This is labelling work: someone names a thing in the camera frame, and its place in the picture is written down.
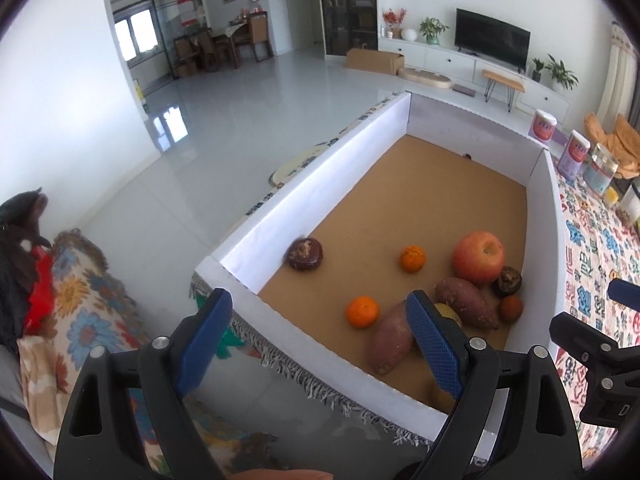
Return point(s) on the grey sofa cushion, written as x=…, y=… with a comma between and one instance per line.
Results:
x=12, y=390

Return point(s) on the large leafy potted plant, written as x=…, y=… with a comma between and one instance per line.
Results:
x=562, y=72

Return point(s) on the oval patterned floor mat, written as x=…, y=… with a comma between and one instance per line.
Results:
x=300, y=160

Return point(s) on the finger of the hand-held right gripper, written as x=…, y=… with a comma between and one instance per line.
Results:
x=625, y=290
x=580, y=332

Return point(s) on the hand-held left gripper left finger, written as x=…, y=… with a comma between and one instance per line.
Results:
x=205, y=340

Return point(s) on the beige oval cushion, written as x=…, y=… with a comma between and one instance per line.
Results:
x=427, y=77

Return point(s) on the orange bean bag chair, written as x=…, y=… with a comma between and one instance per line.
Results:
x=615, y=137

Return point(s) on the wooden dining chair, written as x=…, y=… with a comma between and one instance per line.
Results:
x=192, y=52
x=260, y=35

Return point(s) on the dark glass cabinet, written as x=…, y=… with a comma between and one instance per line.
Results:
x=347, y=7

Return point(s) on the red flowers in vase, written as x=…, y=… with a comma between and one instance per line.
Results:
x=395, y=17

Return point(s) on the potted green plant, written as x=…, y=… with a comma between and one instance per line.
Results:
x=432, y=29

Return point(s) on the clear jar with blue label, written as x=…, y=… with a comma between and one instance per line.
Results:
x=600, y=170

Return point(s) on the printed woven tablecloth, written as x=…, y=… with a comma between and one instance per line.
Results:
x=595, y=260

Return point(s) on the red apple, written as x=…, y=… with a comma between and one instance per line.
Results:
x=478, y=257

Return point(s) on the orange mandarin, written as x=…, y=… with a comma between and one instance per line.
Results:
x=412, y=258
x=362, y=311

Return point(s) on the black flat television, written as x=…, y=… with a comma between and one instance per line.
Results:
x=492, y=42

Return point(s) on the purple and red can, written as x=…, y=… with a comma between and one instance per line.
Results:
x=542, y=127
x=575, y=155

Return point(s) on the white cardboard box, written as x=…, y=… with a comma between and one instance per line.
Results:
x=440, y=185

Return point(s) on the person's left hand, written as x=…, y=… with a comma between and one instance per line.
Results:
x=280, y=475

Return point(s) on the floral blanket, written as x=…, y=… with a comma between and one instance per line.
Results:
x=85, y=320

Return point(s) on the small brown passion fruit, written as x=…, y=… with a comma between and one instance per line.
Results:
x=511, y=308

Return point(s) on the round white vase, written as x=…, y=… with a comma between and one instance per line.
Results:
x=410, y=34

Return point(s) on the stubby sweet potato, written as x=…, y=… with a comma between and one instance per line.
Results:
x=392, y=337

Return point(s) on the black clothing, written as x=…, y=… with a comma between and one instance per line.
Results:
x=15, y=270

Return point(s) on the wooden dining table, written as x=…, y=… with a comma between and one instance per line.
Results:
x=230, y=35

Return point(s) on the small grey mat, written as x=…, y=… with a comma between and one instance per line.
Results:
x=465, y=91

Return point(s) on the glass sliding door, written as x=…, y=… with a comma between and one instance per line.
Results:
x=132, y=35

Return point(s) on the white television cabinet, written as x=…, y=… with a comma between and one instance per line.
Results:
x=450, y=57

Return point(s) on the brown cardboard box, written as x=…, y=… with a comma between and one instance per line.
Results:
x=375, y=60

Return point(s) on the small yellow-green pear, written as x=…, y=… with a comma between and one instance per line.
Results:
x=450, y=314

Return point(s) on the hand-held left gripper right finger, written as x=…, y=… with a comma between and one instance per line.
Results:
x=435, y=342

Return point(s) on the small yellow-lid jar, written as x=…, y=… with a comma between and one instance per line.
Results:
x=612, y=196

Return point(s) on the clear plastic jar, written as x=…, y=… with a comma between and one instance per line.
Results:
x=630, y=205

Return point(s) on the red cloth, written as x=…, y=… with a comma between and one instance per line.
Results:
x=42, y=300

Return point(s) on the small potted plant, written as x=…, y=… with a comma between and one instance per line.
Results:
x=537, y=69

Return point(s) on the white standing air conditioner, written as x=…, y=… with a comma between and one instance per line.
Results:
x=617, y=75

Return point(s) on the dark mangosteen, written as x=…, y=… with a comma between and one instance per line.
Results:
x=509, y=281
x=305, y=254

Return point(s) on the small wooden side table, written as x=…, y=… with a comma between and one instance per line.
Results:
x=502, y=81

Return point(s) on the long sweet potato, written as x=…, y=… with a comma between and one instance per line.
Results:
x=465, y=302

